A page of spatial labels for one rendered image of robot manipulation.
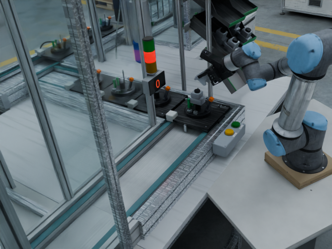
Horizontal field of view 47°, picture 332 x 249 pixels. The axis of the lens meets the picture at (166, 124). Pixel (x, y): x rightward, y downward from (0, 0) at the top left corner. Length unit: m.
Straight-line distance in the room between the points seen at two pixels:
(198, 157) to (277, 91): 0.86
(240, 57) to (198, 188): 0.58
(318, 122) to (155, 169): 0.70
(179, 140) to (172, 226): 0.48
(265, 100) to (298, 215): 0.86
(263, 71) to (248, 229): 0.64
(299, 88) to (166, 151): 0.70
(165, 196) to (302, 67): 0.69
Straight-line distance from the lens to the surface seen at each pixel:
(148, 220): 1.45
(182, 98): 2.05
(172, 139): 1.83
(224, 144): 1.72
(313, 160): 1.70
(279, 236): 1.50
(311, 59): 1.25
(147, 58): 1.66
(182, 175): 1.56
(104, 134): 1.03
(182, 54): 2.07
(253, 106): 2.18
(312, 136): 1.61
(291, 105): 1.42
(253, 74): 1.61
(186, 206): 1.58
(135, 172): 1.67
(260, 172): 1.73
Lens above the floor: 2.00
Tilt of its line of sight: 34 degrees down
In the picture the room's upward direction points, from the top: 6 degrees counter-clockwise
